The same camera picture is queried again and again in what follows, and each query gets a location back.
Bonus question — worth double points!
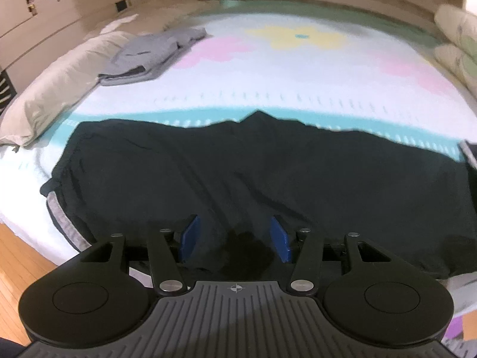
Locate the floral bed blanket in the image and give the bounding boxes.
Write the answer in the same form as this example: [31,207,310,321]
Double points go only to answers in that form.
[1,0,476,264]

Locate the white pillow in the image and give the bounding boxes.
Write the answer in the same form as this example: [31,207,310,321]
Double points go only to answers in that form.
[1,32,134,146]

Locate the folded floral quilt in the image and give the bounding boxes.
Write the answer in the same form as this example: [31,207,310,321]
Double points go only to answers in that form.
[434,4,477,97]

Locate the folded grey garment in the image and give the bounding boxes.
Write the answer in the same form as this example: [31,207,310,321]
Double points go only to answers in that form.
[98,27,208,87]

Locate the black pants with grey stripe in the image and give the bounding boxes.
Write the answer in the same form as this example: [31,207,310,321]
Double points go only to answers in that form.
[41,112,476,279]

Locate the black wall outlet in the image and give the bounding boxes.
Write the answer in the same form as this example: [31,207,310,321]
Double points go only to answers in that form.
[115,0,128,12]

